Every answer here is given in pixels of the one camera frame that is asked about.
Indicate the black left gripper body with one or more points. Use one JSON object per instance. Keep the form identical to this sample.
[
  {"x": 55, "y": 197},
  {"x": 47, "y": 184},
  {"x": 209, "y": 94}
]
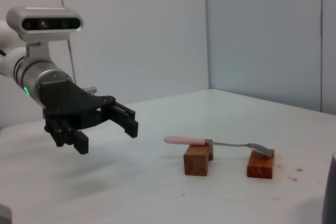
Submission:
[{"x": 65, "y": 103}]

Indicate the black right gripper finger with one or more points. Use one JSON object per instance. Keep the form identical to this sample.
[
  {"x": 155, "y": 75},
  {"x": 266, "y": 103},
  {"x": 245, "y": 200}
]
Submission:
[{"x": 4, "y": 216}]

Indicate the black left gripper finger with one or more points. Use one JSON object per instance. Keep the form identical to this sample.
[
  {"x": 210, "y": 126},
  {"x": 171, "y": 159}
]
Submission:
[
  {"x": 80, "y": 144},
  {"x": 128, "y": 125}
]

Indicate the dark grey ceramic cup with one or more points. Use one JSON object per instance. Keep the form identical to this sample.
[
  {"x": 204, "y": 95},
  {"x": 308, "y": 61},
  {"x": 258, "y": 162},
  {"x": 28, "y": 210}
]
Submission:
[{"x": 331, "y": 195}]

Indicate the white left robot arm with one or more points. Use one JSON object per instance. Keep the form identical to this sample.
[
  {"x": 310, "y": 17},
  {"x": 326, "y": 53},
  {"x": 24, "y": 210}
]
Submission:
[{"x": 13, "y": 61}]

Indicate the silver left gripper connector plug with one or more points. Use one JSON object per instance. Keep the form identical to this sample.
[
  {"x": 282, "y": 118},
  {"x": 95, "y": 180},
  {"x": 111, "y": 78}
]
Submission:
[{"x": 89, "y": 90}]

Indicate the wooden block with arch notch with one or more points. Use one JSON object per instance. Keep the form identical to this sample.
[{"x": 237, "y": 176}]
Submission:
[{"x": 195, "y": 161}]

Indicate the solid rectangular wooden block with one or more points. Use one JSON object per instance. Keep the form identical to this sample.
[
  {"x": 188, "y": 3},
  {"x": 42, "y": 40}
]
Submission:
[{"x": 258, "y": 169}]

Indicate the left wrist camera mount bracket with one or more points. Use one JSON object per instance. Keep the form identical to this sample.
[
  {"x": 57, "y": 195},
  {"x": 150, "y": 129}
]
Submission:
[{"x": 39, "y": 52}]

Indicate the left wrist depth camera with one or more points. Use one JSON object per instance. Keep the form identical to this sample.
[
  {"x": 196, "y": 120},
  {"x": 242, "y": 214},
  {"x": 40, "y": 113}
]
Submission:
[{"x": 44, "y": 23}]

